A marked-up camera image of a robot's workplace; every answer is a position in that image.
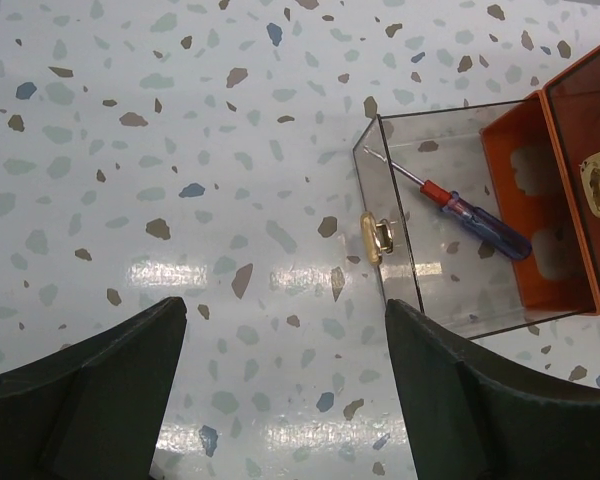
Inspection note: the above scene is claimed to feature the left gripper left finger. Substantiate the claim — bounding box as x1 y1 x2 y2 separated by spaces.
0 297 187 479

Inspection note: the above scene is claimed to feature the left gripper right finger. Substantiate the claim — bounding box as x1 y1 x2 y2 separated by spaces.
385 299 600 479

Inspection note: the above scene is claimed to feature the blue red screwdriver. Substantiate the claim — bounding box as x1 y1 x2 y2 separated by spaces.
389 161 532 261

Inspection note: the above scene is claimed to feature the clear plastic drawer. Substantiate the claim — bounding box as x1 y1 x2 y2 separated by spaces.
353 99 581 339

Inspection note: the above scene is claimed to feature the orange drawer box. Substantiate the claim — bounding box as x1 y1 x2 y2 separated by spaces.
480 45 600 315

